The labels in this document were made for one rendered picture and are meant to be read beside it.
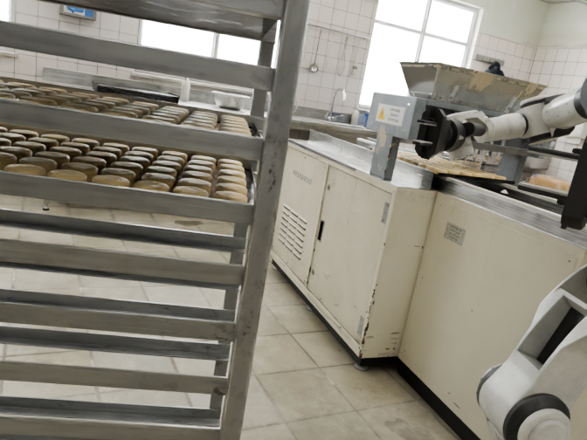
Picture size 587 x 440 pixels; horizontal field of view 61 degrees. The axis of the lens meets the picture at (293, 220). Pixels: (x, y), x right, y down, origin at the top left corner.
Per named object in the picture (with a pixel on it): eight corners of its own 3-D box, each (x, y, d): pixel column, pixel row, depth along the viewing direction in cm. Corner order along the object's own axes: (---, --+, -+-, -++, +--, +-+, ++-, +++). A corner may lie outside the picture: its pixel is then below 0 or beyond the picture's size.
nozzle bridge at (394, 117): (357, 168, 224) (372, 91, 215) (483, 182, 251) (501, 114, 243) (397, 186, 194) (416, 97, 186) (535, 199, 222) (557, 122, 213)
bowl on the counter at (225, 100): (217, 108, 415) (218, 92, 412) (205, 104, 443) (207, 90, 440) (253, 113, 430) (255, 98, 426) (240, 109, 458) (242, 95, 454)
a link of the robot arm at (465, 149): (426, 123, 135) (442, 125, 144) (436, 161, 135) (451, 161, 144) (468, 109, 128) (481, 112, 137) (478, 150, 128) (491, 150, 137)
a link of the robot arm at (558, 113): (551, 97, 148) (603, 73, 125) (560, 140, 148) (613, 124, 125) (514, 104, 147) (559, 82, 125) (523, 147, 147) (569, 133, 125)
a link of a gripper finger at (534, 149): (531, 152, 66) (583, 161, 63) (525, 152, 64) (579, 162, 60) (535, 140, 66) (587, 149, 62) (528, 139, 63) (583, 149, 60)
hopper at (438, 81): (391, 94, 216) (398, 61, 213) (491, 113, 238) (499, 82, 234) (431, 99, 191) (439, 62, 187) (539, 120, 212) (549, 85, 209)
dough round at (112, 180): (102, 197, 68) (103, 183, 67) (85, 189, 71) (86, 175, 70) (135, 195, 72) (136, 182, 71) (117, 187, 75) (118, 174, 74)
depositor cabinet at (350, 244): (265, 265, 329) (286, 138, 308) (361, 267, 356) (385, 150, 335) (355, 376, 215) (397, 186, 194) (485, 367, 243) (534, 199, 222)
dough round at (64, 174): (38, 185, 68) (38, 171, 68) (64, 181, 73) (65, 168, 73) (69, 193, 67) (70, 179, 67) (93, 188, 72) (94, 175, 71)
